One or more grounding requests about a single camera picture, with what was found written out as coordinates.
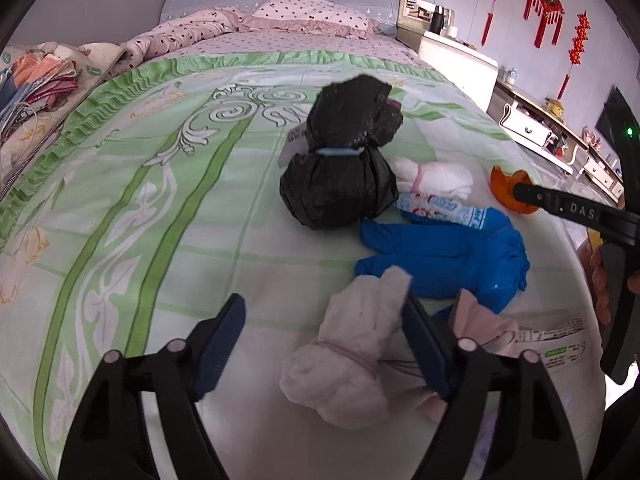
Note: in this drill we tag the orange peel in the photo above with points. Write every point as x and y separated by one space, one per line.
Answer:
502 187

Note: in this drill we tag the blue and white candy wrapper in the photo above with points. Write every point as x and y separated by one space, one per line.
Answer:
440 207

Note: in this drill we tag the white paper receipt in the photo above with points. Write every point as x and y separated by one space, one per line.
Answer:
560 340

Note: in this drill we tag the pink polka dot pillow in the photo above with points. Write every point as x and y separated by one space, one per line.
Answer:
310 12

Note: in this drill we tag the pile of colourful clothes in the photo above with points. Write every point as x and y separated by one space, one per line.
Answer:
40 80

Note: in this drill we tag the pink polka dot quilt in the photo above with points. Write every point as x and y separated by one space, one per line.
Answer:
185 32

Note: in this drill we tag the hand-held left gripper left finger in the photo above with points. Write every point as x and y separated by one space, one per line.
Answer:
225 345

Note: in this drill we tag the foam net bundle with band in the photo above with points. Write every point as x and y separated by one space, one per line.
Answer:
345 350

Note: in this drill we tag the wide red tasselled knot decoration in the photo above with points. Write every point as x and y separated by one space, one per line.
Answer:
545 2

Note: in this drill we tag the black plastic bag bundle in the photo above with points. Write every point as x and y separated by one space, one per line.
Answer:
345 160

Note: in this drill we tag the blue rubber glove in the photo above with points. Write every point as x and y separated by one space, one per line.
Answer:
450 255

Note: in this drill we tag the black thermos bottle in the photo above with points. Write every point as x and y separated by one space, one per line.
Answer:
437 20

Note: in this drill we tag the long white TV cabinet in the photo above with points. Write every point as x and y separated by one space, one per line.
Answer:
530 125

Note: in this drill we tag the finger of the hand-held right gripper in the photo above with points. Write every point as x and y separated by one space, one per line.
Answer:
532 194

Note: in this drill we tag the person's right hand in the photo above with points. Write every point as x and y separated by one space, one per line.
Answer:
600 285

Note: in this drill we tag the short white TV cabinet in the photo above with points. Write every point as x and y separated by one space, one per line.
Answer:
600 170

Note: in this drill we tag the white nightstand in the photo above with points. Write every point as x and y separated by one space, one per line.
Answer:
455 55

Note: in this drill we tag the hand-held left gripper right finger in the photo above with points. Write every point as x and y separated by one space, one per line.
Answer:
425 350

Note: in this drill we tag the beige pink sock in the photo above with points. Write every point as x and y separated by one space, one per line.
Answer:
480 325

